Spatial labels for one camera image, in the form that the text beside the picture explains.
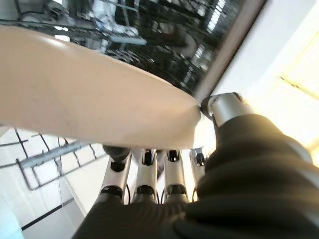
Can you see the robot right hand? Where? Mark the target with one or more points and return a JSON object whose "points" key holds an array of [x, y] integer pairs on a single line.
{"points": [[236, 186]]}

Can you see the beige plate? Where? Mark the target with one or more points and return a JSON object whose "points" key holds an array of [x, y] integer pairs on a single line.
{"points": [[87, 94]]}

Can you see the black dishwasher plate rack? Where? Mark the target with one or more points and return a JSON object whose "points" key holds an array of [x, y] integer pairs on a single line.
{"points": [[162, 37]]}

